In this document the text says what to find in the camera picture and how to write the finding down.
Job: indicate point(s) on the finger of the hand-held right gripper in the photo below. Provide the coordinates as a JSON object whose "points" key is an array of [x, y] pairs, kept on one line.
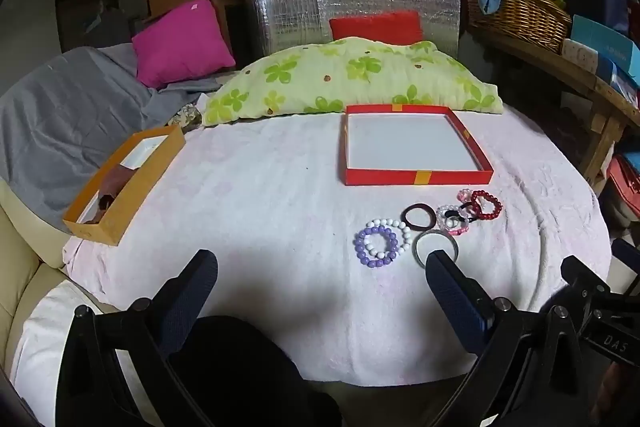
{"points": [[582, 276], [627, 252]]}

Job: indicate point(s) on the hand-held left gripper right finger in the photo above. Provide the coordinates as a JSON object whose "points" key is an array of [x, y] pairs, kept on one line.
{"points": [[452, 292]]}

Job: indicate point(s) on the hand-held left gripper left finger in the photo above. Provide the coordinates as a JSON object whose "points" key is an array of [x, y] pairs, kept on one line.
{"points": [[197, 279]]}

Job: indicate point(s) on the silver bangle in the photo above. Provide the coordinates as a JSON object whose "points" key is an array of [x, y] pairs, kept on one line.
{"points": [[417, 248]]}

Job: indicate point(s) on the red shallow box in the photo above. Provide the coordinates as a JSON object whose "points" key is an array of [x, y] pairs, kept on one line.
{"points": [[400, 147]]}

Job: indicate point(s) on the red bag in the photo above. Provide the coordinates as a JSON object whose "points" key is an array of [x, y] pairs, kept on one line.
{"points": [[625, 187]]}

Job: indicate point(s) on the pale pink embossed blanket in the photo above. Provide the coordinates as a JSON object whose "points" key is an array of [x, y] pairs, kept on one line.
{"points": [[260, 207]]}

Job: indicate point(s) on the orange shallow box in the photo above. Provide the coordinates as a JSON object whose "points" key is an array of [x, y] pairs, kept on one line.
{"points": [[145, 167]]}

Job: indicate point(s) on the brown pouch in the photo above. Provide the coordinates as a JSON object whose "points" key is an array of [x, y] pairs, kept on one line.
{"points": [[117, 184]]}

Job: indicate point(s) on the white cloth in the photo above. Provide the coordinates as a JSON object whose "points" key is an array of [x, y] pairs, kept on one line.
{"points": [[45, 347]]}

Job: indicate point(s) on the cream sofa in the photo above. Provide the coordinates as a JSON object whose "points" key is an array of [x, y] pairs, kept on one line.
{"points": [[20, 247]]}

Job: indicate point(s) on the wooden shelf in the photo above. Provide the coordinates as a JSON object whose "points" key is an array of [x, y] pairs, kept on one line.
{"points": [[575, 74]]}

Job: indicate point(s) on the small white box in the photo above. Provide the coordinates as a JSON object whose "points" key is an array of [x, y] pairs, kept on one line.
{"points": [[580, 56]]}

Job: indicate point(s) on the grey blanket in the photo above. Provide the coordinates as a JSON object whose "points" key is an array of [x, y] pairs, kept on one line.
{"points": [[65, 117]]}

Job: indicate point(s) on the light blue box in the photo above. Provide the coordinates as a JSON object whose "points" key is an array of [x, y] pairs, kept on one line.
{"points": [[600, 39]]}

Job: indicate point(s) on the pink cushion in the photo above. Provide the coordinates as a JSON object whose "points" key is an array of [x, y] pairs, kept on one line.
{"points": [[182, 42]]}

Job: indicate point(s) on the green floral pillow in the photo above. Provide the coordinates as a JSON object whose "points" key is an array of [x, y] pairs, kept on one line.
{"points": [[350, 72]]}

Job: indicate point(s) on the wicker basket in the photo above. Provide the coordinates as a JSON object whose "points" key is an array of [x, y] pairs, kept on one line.
{"points": [[525, 19]]}

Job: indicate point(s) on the red cushion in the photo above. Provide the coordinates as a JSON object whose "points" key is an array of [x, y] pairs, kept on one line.
{"points": [[375, 27]]}

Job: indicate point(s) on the silver foil insulation mat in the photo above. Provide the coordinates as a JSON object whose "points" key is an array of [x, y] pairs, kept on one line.
{"points": [[300, 2]]}

